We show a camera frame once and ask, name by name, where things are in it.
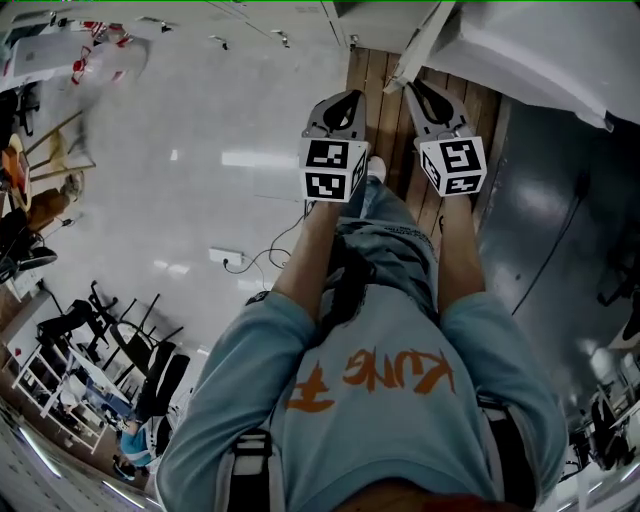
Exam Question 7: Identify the white cardboard box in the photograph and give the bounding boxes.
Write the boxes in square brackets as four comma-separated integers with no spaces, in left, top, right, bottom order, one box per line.
[7,33,99,84]

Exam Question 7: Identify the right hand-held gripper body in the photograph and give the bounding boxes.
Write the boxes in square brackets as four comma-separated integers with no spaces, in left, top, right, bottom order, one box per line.
[413,122,489,199]

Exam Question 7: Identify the large white foam box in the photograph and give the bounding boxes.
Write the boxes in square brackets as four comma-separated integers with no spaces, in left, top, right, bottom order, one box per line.
[452,0,640,109]

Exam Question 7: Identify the light blue jeans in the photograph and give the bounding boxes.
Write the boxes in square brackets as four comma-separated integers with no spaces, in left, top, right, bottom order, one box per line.
[333,172,442,321]

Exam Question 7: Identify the black cable with adapter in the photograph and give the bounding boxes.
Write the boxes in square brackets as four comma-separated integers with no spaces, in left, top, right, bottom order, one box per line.
[510,172,592,317]

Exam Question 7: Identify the wooden plank platform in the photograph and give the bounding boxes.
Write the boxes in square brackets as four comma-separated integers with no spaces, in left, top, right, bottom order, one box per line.
[344,47,512,236]

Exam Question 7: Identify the white table frame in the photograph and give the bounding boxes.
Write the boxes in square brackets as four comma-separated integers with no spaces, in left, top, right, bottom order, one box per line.
[10,344,132,454]

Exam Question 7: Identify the person's left forearm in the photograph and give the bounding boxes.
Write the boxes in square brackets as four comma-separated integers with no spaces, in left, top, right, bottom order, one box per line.
[272,199,342,324]

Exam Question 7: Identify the grey metal locker cabinet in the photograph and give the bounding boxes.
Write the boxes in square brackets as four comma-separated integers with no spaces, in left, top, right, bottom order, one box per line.
[132,0,441,52]

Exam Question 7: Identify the black power strip cable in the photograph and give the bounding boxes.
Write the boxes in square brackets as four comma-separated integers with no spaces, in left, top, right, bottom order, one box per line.
[222,207,314,292]

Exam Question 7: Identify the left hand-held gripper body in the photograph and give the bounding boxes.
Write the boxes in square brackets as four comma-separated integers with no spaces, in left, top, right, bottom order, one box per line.
[298,128,371,205]

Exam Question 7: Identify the light blue printed sweatshirt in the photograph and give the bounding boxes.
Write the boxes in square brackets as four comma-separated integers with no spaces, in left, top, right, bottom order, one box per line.
[154,288,570,512]

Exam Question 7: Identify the white power strip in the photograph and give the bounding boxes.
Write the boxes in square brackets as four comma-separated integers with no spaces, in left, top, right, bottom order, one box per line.
[208,246,246,267]

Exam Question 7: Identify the wooden stool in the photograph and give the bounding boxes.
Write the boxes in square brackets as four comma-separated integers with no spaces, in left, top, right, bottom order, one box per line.
[22,107,97,177]

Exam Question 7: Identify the black metal chair frames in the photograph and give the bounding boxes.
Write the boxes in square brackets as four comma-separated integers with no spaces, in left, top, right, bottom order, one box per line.
[37,279,192,401]

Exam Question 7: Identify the black office chair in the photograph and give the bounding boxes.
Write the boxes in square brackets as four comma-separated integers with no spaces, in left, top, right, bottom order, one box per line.
[596,259,640,311]

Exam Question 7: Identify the person's right forearm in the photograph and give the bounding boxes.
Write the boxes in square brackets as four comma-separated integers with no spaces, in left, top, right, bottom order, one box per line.
[436,192,487,321]

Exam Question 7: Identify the grey backpack strap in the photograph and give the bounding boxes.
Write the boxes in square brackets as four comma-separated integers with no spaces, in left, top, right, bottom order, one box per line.
[474,394,536,504]
[214,428,281,512]

